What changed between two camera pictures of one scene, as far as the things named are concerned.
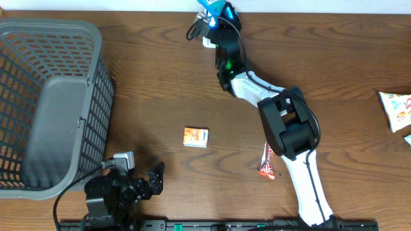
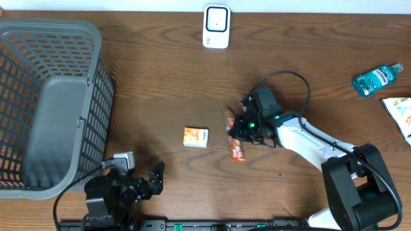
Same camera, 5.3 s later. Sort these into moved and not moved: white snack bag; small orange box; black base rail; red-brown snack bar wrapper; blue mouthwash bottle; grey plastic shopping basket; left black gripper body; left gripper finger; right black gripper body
Moved: white snack bag; red-brown snack bar wrapper; blue mouthwash bottle; right black gripper body
Not moved: black base rail; small orange box; left black gripper body; left gripper finger; grey plastic shopping basket
